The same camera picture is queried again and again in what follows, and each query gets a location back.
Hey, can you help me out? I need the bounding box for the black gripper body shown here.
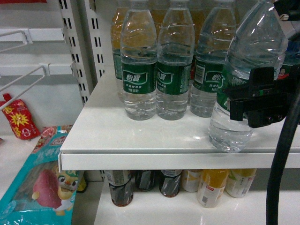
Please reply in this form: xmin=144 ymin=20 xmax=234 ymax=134
xmin=274 ymin=0 xmax=300 ymax=93

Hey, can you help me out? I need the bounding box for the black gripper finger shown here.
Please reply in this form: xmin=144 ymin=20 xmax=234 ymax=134
xmin=223 ymin=67 xmax=275 ymax=99
xmin=230 ymin=94 xmax=290 ymax=128

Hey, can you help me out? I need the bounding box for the clear water bottle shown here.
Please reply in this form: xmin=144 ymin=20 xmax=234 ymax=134
xmin=208 ymin=0 xmax=288 ymax=153

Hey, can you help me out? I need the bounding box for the water bottle middle logo label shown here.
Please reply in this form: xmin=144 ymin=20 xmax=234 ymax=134
xmin=190 ymin=0 xmax=237 ymax=118

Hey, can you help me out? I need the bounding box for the water bottle leftmost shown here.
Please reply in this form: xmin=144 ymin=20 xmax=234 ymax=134
xmin=120 ymin=0 xmax=157 ymax=120

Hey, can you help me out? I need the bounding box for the white perforated shelf upright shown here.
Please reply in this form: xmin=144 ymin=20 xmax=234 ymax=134
xmin=59 ymin=0 xmax=105 ymax=104

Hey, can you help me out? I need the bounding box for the yellow white drink bottle right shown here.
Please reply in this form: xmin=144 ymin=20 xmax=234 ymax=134
xmin=225 ymin=168 xmax=257 ymax=198

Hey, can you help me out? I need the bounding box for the yellow white drink bottle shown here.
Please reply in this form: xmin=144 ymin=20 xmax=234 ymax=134
xmin=225 ymin=168 xmax=257 ymax=198
xmin=197 ymin=169 xmax=229 ymax=208
xmin=181 ymin=169 xmax=202 ymax=192

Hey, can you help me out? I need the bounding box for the yellow white drink bottle front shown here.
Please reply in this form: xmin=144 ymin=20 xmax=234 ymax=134
xmin=197 ymin=169 xmax=229 ymax=208

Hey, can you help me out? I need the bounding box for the yellow white drink bottle rear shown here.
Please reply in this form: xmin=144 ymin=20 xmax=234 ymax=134
xmin=181 ymin=169 xmax=202 ymax=192

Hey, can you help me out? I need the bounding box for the dark tea bottle right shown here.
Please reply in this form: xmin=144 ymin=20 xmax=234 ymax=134
xmin=159 ymin=170 xmax=182 ymax=197

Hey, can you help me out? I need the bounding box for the dark tea bottle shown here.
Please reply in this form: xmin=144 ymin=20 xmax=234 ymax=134
xmin=135 ymin=170 xmax=156 ymax=191
xmin=105 ymin=170 xmax=134 ymax=207
xmin=159 ymin=170 xmax=182 ymax=197

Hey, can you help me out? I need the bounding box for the dark tea bottle rear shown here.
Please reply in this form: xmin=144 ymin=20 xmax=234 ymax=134
xmin=135 ymin=170 xmax=156 ymax=191

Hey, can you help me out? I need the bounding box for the amber drink bottle rear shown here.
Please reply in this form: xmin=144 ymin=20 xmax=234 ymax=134
xmin=110 ymin=0 xmax=129 ymax=102

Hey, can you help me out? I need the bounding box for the dark tea bottle left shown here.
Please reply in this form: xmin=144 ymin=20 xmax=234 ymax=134
xmin=105 ymin=170 xmax=134 ymax=207

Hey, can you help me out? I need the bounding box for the teal snack bag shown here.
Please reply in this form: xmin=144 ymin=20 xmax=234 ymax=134
xmin=0 ymin=125 xmax=83 ymax=225

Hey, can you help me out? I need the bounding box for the red snack packet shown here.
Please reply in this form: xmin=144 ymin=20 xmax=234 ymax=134
xmin=2 ymin=99 xmax=40 ymax=141

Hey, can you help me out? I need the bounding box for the black cable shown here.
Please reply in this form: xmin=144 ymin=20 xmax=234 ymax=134
xmin=265 ymin=89 xmax=300 ymax=225

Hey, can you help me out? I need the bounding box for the white wire hook lower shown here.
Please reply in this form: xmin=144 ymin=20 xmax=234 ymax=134
xmin=0 ymin=62 xmax=75 ymax=111

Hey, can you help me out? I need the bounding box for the white wire hook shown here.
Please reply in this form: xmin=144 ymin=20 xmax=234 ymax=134
xmin=0 ymin=62 xmax=75 ymax=111
xmin=0 ymin=28 xmax=65 ymax=44

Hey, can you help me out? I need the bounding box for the white wire hook upper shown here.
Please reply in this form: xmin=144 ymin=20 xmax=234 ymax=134
xmin=0 ymin=28 xmax=65 ymax=44

